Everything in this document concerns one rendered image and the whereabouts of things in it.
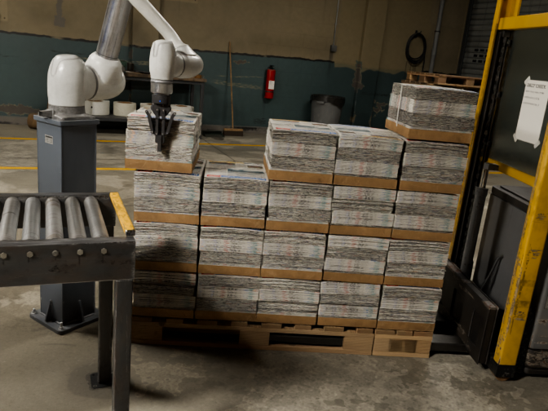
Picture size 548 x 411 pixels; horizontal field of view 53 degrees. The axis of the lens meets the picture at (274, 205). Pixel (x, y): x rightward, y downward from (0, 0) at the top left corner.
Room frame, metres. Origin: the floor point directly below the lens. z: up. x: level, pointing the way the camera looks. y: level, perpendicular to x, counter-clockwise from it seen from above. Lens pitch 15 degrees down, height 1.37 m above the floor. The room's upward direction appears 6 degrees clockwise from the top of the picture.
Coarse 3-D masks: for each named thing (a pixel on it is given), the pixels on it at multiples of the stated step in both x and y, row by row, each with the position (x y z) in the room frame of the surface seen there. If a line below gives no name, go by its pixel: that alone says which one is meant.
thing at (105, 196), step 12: (48, 192) 1.92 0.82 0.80; (60, 192) 1.93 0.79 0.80; (72, 192) 1.95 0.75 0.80; (84, 192) 1.96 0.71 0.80; (96, 192) 1.98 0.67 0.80; (108, 192) 1.99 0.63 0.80; (0, 204) 1.81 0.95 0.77; (24, 204) 1.84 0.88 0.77; (60, 204) 1.89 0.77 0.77; (108, 204) 1.95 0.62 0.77; (0, 216) 1.81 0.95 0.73; (84, 216) 1.92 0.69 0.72; (108, 216) 1.95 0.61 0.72
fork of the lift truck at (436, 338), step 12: (276, 336) 2.36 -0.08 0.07; (288, 336) 2.37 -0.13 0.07; (300, 336) 2.37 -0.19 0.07; (312, 336) 2.38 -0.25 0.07; (324, 336) 2.39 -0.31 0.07; (336, 336) 2.40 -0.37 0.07; (432, 336) 2.50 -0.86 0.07; (444, 336) 2.52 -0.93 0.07; (456, 336) 2.53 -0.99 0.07; (432, 348) 2.43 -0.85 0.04; (444, 348) 2.44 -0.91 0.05; (456, 348) 2.45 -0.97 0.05
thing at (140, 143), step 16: (128, 128) 2.27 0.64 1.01; (144, 128) 2.28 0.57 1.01; (160, 128) 2.28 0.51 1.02; (176, 128) 2.29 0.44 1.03; (192, 128) 2.29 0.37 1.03; (128, 144) 2.28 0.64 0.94; (144, 144) 2.29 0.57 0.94; (176, 144) 2.29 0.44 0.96; (192, 144) 2.30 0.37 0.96; (160, 160) 2.29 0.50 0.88; (176, 160) 2.29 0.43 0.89; (192, 160) 2.35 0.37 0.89
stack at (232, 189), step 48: (144, 192) 2.28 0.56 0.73; (192, 192) 2.31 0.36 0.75; (240, 192) 2.33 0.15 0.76; (288, 192) 2.35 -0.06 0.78; (336, 192) 2.37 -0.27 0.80; (384, 192) 2.39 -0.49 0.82; (144, 240) 2.28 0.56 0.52; (192, 240) 2.30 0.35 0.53; (240, 240) 2.32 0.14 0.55; (288, 240) 2.34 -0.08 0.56; (336, 240) 2.37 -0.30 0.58; (384, 240) 2.39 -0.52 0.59; (144, 288) 2.29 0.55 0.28; (192, 288) 2.31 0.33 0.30; (240, 288) 2.33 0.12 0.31; (288, 288) 2.35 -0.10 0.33; (336, 288) 2.37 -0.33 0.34; (144, 336) 2.29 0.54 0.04; (240, 336) 2.33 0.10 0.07
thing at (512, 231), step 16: (496, 192) 2.89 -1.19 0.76; (512, 192) 2.79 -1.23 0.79; (528, 192) 2.80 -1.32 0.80; (496, 208) 2.86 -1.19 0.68; (512, 208) 2.70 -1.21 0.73; (496, 224) 2.83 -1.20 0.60; (512, 224) 2.67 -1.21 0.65; (496, 240) 2.79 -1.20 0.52; (512, 240) 2.64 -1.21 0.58; (480, 256) 2.92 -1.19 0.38; (496, 256) 2.76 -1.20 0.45; (512, 256) 2.61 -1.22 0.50; (544, 256) 2.35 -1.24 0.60; (480, 272) 2.88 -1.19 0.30; (496, 272) 2.72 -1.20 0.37; (512, 272) 2.57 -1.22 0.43; (544, 272) 2.33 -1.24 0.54; (496, 288) 2.69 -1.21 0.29; (544, 288) 2.31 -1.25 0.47; (496, 304) 2.65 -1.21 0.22; (544, 304) 2.30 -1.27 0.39; (544, 320) 2.31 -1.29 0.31; (544, 336) 2.31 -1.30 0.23; (528, 352) 2.31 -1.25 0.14; (544, 352) 2.30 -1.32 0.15; (528, 368) 2.31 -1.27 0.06; (544, 368) 2.31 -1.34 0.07
